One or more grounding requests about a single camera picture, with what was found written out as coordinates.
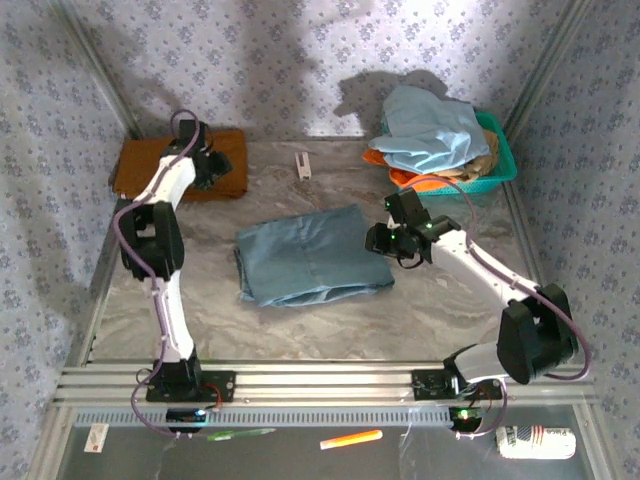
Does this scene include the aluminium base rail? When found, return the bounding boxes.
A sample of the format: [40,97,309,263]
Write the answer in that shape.
[52,357,599,407]

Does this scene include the orange marker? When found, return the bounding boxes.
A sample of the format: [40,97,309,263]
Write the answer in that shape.
[319,428,384,451]

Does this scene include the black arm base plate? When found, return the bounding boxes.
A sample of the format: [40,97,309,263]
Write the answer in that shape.
[410,369,501,401]
[144,369,237,404]

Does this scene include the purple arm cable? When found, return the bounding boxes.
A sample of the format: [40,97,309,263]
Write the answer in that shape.
[399,174,594,441]
[113,108,207,442]

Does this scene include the orange garment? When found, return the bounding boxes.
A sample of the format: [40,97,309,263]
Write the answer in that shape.
[362,148,464,195]

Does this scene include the grey slotted cable duct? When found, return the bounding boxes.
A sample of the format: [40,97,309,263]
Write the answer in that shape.
[72,403,456,429]

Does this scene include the white printed can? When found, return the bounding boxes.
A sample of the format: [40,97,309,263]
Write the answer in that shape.
[494,423,577,460]

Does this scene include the white paper tag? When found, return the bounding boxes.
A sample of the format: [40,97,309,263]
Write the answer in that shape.
[84,423,110,455]

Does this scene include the beige garment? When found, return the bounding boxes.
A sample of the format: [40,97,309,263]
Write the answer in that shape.
[434,127,501,184]

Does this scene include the folded brown trousers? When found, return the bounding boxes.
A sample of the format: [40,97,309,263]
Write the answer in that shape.
[112,128,250,203]

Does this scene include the red wire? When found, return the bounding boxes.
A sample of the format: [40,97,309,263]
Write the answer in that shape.
[202,383,224,412]

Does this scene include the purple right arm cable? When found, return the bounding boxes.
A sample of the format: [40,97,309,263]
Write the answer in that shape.
[399,174,594,441]

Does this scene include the aluminium corner post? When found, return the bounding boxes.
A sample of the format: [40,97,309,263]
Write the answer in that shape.
[501,0,594,137]
[52,0,144,140]

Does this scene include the black controller board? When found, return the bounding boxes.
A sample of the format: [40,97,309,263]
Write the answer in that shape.
[448,407,484,434]
[166,408,207,434]

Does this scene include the green pen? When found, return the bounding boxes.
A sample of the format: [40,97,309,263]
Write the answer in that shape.
[206,427,277,443]

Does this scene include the light blue garment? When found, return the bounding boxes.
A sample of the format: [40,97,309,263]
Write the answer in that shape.
[369,84,491,176]

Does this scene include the light blue denim jeans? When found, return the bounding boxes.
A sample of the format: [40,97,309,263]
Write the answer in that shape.
[233,203,396,308]

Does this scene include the aluminium side frame bar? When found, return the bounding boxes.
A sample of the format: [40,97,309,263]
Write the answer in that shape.
[502,182,606,480]
[37,199,136,480]

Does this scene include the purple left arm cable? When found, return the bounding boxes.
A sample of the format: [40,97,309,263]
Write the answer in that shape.
[113,108,207,442]

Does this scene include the teal plastic basket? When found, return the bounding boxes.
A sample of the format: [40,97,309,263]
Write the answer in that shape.
[380,112,519,198]

